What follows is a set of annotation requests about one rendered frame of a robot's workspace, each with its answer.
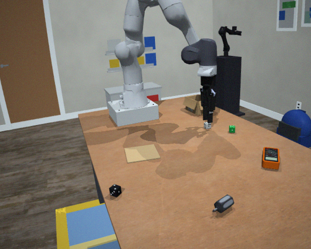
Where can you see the white die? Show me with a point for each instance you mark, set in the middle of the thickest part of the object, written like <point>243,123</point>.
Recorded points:
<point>207,125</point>

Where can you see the beige square mat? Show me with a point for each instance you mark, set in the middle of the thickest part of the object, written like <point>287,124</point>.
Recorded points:
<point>141,153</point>

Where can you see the green die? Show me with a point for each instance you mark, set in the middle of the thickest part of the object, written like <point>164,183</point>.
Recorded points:
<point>232,129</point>

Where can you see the orange digital multimeter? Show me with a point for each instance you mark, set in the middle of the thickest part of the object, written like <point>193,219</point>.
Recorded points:
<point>270,158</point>

